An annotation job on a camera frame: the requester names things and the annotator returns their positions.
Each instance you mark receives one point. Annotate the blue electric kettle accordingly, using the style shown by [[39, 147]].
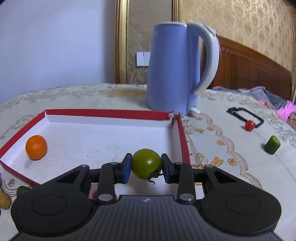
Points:
[[166, 69]]

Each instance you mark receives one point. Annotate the gold wall panel frame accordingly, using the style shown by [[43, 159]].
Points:
[[121, 46]]

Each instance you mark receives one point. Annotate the red cardboard box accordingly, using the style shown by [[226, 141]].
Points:
[[92, 139]]

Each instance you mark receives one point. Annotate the green tomato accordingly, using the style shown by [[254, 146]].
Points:
[[145, 163]]

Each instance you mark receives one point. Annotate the orange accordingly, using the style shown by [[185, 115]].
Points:
[[36, 147]]

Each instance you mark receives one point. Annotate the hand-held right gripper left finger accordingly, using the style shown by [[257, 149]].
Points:
[[126, 168]]

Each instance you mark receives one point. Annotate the wooden headboard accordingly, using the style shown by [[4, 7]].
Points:
[[242, 69]]

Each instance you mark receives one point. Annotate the green cucumber piece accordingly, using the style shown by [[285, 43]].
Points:
[[22, 191], [272, 145]]

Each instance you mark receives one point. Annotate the red cherry tomato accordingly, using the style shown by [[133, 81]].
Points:
[[250, 125]]

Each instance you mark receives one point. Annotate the white light switch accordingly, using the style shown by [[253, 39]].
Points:
[[142, 59]]

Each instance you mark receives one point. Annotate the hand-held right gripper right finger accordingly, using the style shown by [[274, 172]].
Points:
[[164, 168]]

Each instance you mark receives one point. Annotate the brown pear-shaped fruit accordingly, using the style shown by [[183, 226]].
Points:
[[4, 200]]

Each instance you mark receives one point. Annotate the brown cloth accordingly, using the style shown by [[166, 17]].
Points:
[[292, 120]]

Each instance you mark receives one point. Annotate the pink cloth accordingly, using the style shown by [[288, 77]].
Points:
[[286, 109]]

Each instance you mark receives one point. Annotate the black clip tool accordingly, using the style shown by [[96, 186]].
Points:
[[232, 110]]

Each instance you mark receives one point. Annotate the grey cloth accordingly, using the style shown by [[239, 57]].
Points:
[[261, 95]]

